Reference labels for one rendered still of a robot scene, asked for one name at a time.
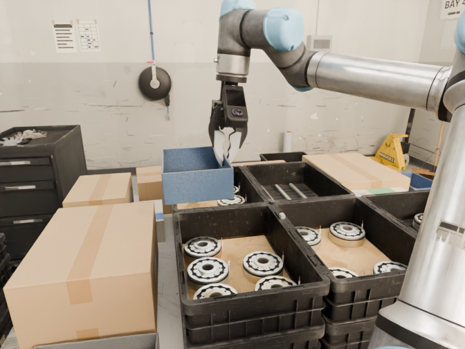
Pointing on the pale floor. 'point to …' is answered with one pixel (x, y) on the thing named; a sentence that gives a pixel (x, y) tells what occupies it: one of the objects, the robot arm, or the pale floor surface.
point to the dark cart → (36, 183)
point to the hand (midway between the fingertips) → (225, 162)
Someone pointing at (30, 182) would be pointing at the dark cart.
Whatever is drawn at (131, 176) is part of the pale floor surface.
